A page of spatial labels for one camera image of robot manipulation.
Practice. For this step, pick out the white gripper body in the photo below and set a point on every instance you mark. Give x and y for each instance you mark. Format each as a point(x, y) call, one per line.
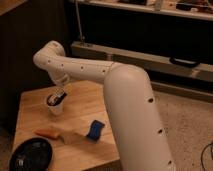
point(59, 93)

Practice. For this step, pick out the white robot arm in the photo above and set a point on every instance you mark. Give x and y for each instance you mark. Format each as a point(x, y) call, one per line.
point(129, 101)

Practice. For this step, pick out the white ceramic cup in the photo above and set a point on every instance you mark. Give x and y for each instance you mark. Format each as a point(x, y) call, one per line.
point(55, 110)

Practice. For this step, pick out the metal pole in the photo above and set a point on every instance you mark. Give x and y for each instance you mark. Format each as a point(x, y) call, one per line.
point(81, 37)

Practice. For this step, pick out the black round bowl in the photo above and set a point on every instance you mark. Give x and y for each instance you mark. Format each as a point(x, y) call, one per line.
point(34, 154)

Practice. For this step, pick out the long grey case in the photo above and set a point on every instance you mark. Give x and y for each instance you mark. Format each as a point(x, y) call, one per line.
point(150, 62)

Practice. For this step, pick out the cluttered shelf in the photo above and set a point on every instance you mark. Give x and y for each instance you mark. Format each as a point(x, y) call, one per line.
point(163, 7)

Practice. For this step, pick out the black case handle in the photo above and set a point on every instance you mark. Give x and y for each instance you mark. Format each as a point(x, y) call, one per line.
point(188, 64)

